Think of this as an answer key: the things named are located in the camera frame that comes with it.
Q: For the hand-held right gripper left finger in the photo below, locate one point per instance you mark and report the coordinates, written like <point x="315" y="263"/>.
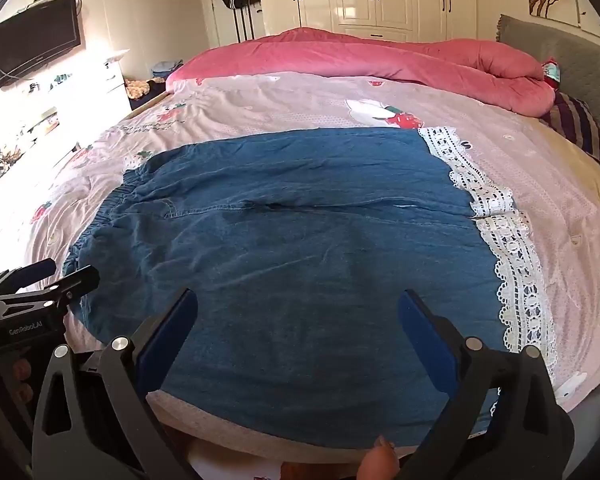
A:
<point x="167" y="345"/>

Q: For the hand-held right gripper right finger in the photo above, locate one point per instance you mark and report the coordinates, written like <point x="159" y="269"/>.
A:
<point x="427" y="345"/>

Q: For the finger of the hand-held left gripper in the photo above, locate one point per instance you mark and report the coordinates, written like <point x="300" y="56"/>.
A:
<point x="75" y="282"/>
<point x="35" y="270"/>

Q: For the blue denim pants lace trim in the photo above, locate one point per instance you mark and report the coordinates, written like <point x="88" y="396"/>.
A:
<point x="290" y="260"/>

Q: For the person's left hand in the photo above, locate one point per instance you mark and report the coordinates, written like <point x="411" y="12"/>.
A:
<point x="22" y="375"/>

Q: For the cluttered white desk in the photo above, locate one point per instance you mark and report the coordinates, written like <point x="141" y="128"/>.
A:
<point x="20" y="155"/>

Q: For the person's foot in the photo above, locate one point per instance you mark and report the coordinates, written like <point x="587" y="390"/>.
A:
<point x="380" y="462"/>

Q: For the pink strawberry print bedsheet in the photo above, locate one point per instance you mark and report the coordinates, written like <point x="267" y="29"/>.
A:
<point x="555" y="200"/>

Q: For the white dresser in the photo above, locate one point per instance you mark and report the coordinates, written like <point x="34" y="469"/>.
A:
<point x="110" y="85"/>

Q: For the yellow floral cloth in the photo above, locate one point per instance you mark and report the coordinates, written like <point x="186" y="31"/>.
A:
<point x="137" y="89"/>

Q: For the dark blue cloth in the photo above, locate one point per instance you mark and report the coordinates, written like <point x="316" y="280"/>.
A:
<point x="159" y="91"/>

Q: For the black flat television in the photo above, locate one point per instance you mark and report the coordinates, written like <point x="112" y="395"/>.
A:
<point x="35" y="42"/>

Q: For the folded blue clothes pile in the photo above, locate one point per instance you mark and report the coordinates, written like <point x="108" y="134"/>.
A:
<point x="167" y="67"/>

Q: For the striped pillow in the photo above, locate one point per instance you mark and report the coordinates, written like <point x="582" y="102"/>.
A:
<point x="575" y="120"/>

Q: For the pink quilt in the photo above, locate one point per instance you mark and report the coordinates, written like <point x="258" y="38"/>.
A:
<point x="355" y="55"/>

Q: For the red teal cloth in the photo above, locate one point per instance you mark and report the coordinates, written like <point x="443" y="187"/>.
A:
<point x="551" y="72"/>

